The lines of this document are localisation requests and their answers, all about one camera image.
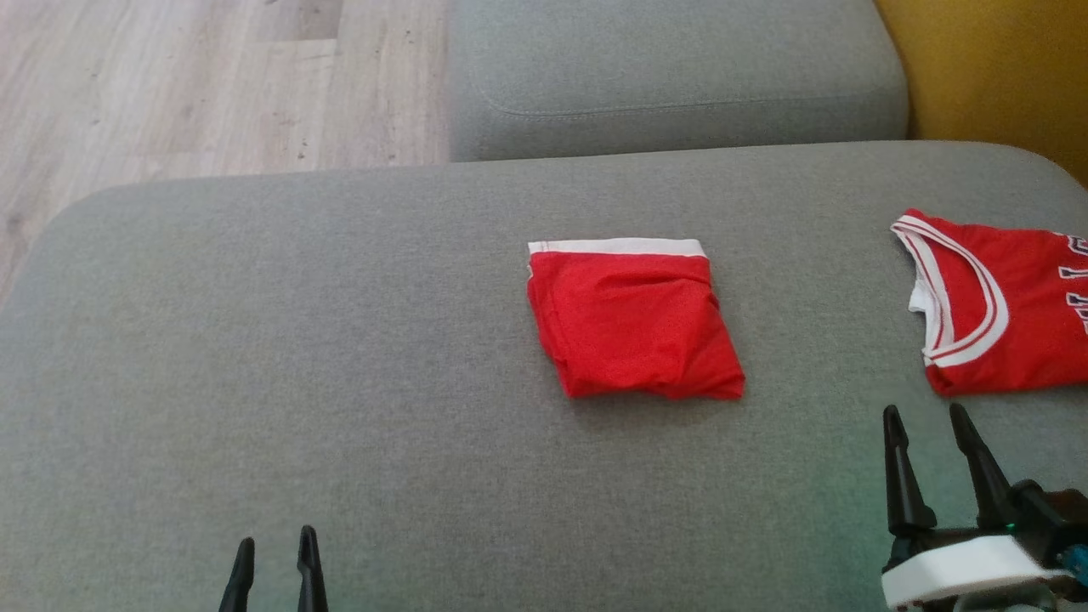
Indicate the grey sofa cushion block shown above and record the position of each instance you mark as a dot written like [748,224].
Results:
[680,68]

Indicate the red shorts white waistband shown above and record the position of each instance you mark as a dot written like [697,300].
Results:
[633,323]

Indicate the grey fabric sofa seat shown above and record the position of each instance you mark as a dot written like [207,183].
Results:
[340,357]

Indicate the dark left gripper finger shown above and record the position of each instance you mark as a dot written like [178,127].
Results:
[312,574]
[240,582]

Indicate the red basketball jersey white trim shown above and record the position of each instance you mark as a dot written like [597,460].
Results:
[1028,314]

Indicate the mustard yellow furniture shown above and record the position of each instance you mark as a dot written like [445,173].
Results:
[994,68]

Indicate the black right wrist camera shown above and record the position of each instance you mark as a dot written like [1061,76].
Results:
[1054,518]

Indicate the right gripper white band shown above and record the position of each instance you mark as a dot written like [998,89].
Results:
[960,569]

